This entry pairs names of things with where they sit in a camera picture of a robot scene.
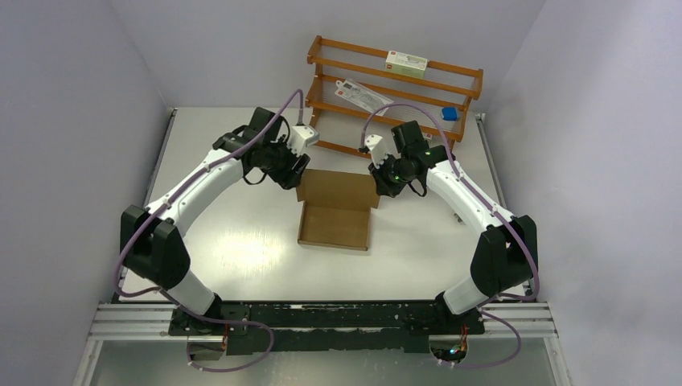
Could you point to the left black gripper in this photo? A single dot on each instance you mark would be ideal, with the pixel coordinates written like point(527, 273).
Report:
point(291, 175)

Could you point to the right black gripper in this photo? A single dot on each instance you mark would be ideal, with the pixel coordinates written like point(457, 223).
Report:
point(383, 186)

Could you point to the brown cardboard box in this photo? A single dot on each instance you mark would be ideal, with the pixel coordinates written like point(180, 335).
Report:
point(336, 209)

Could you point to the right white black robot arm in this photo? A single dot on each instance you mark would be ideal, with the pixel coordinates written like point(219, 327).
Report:
point(506, 252)

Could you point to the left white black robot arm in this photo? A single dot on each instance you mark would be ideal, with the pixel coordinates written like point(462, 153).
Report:
point(152, 244)

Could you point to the green white box top shelf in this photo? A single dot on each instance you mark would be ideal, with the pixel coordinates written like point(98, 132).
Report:
point(405, 64)

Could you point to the small blue object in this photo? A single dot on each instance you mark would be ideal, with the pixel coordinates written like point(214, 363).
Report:
point(450, 114)

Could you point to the orange wooden shelf rack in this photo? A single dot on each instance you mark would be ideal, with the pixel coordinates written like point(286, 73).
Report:
point(443, 85)

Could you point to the clear plastic packet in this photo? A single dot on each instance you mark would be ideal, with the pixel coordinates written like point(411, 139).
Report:
point(361, 96)

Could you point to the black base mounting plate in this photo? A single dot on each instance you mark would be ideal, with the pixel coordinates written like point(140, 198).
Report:
point(405, 325)

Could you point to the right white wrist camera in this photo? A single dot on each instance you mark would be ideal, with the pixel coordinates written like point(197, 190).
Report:
point(377, 148)

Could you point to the aluminium frame rail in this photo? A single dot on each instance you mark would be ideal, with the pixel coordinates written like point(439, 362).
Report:
point(148, 322)

